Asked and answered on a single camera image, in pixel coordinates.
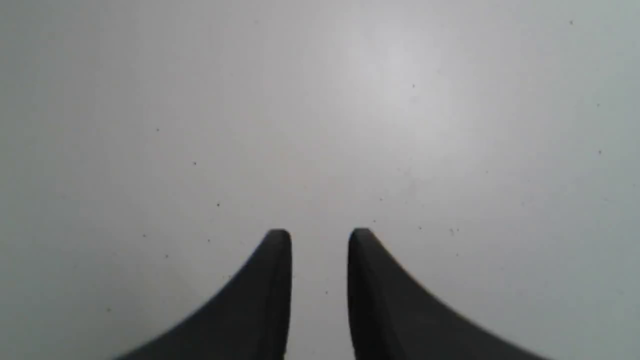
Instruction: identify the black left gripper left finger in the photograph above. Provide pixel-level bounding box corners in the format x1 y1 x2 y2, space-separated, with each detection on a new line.
121 228 293 360

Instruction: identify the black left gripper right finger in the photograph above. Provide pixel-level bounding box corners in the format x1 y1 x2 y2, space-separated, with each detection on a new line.
347 228 540 360

